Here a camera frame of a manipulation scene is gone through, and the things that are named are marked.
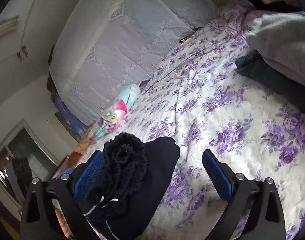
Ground dark navy pants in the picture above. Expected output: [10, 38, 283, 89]
[79, 133, 180, 239]

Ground orange brown pillow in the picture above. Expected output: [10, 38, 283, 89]
[52, 123, 97, 179]

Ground blue patterned cloth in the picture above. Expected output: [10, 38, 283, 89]
[53, 93, 88, 142]

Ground folded teal pink floral quilt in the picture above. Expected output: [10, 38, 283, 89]
[88, 84, 141, 144]

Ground purple floral bed sheet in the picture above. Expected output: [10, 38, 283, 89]
[88, 1, 305, 239]

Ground grey blanket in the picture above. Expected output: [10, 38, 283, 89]
[246, 13, 305, 86]

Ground white lace covered headboard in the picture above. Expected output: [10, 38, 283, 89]
[50, 0, 217, 125]

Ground window with white frame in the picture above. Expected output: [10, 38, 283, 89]
[0, 119, 59, 206]

